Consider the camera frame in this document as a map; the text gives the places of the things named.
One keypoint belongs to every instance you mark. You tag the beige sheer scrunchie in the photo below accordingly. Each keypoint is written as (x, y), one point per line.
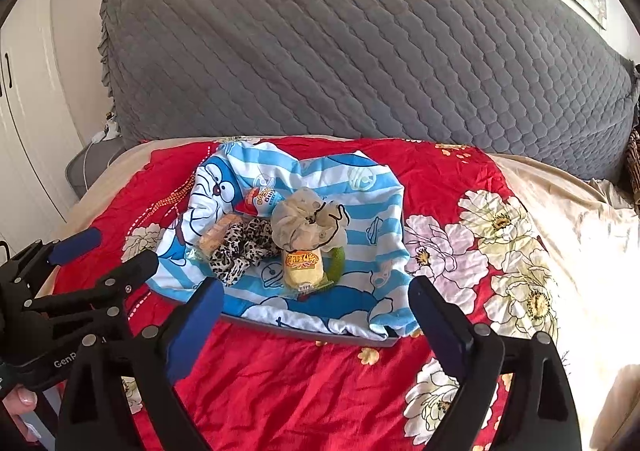
(295, 221)

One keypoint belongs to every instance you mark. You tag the beige bed sheet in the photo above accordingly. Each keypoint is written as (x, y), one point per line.
(575, 211)

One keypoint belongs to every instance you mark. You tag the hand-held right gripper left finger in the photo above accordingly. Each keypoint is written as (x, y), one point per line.
(192, 326)

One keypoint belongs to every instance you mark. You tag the grey quilted headboard cover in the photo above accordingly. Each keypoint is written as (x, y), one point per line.
(350, 56)

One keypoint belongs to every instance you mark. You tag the green fuzzy scrunchie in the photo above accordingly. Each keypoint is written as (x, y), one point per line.
(336, 266)

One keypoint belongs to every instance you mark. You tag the red egg-shaped toy pack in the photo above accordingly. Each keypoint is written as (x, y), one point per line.
(255, 201)

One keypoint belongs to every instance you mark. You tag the blue striped cartoon cloth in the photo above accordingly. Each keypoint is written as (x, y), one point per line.
(360, 241)

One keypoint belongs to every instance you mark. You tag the white wardrobe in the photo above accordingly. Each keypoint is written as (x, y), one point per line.
(30, 131)

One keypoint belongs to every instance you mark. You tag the yellow cake packet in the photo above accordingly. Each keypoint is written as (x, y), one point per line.
(305, 276)

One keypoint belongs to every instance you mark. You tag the leopard print scrunchie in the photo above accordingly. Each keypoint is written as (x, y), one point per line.
(235, 256)

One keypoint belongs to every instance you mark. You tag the clear sandwich cake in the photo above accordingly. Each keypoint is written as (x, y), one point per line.
(220, 231)

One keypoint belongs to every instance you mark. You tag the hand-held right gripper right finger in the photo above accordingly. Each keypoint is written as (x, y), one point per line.
(442, 331)

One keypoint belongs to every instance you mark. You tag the person's left hand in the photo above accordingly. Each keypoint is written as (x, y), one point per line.
(20, 401)

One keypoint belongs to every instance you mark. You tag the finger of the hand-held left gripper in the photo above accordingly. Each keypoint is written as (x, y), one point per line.
(135, 271)
(75, 245)

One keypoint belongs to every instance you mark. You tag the pile of clothes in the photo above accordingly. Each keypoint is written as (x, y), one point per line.
(632, 156)

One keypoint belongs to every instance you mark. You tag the red floral blanket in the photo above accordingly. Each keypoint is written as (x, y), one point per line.
(300, 391)

